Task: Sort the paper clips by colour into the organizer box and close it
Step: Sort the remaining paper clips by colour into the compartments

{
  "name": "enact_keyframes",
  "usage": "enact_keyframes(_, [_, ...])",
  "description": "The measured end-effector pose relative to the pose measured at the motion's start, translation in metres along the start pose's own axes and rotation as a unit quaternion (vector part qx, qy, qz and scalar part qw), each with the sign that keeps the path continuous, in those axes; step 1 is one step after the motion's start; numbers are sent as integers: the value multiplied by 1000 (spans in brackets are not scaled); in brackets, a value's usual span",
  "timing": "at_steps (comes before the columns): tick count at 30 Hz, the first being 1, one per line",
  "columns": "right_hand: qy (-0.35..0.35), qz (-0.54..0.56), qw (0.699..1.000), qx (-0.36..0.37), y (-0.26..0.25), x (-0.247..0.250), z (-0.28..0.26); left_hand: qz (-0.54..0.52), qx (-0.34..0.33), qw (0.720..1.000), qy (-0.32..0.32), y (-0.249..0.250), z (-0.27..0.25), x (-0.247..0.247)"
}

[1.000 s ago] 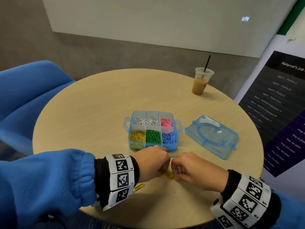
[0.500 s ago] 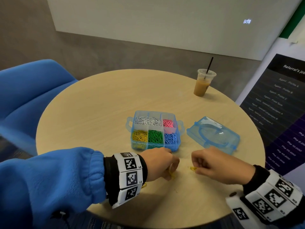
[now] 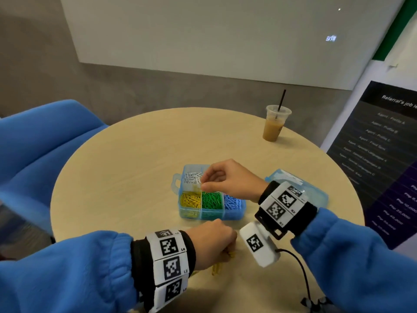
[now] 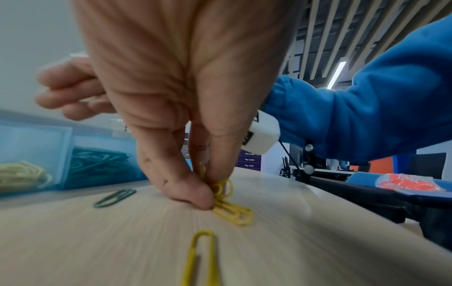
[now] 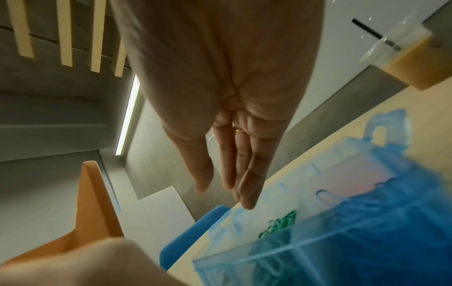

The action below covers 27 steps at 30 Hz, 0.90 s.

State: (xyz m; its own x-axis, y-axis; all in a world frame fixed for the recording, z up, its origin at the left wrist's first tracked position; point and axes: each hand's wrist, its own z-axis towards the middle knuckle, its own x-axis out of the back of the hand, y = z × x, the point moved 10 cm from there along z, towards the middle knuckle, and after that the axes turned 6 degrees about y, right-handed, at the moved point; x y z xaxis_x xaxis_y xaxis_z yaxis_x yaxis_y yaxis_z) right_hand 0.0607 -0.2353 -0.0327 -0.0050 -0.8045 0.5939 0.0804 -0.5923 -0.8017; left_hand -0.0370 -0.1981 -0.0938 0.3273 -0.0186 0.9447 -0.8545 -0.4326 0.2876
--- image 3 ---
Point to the standing poster banner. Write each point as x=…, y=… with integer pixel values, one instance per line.
x=391, y=159

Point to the person's right hand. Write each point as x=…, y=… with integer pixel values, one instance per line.
x=234, y=180

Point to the bunch of green paper clips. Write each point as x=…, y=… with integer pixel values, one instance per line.
x=212, y=200

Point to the pile of coloured paper clips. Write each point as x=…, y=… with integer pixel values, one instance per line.
x=217, y=267

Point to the black drinking straw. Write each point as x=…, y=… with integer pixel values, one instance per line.
x=281, y=101

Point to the bunch of blue paper clips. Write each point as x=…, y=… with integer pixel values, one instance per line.
x=234, y=203

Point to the person's left forearm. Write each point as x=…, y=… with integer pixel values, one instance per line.
x=65, y=277

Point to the blue upholstered chair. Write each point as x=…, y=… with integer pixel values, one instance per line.
x=39, y=153

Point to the iced coffee plastic cup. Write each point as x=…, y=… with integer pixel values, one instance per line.
x=273, y=130

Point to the blue transparent box lid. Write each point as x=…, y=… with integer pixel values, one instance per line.
x=313, y=192

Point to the bunch of yellow paper clips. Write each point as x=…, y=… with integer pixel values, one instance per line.
x=190, y=200

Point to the person's left hand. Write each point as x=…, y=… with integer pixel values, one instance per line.
x=212, y=241

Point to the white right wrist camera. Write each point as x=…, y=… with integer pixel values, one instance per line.
x=255, y=243

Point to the left wrist marker band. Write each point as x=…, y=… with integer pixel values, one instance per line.
x=169, y=267

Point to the round wooden table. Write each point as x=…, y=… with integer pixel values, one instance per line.
x=124, y=159

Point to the white wall board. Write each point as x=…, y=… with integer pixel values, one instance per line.
x=228, y=29

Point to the wrist marker band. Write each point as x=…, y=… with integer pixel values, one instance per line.
x=169, y=267
x=283, y=205

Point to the right wrist marker band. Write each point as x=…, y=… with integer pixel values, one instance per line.
x=283, y=205

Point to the blue compartment organizer box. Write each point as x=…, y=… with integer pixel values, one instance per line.
x=176, y=182

